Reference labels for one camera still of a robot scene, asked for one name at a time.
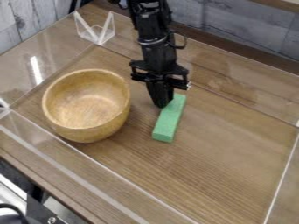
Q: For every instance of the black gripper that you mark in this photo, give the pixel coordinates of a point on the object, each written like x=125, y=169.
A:
x=159, y=71

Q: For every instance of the green rectangular block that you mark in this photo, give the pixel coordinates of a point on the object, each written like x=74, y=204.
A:
x=169, y=119

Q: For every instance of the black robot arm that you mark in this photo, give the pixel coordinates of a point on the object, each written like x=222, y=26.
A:
x=151, y=16

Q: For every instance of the wooden bowl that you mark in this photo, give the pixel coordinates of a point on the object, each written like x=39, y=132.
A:
x=86, y=105

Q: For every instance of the clear acrylic enclosure wall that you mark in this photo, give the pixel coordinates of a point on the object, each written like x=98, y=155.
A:
x=227, y=172

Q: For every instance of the clear acrylic corner bracket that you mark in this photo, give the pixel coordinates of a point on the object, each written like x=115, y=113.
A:
x=96, y=34

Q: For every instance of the black metal bracket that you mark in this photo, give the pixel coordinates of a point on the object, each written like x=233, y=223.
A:
x=38, y=214

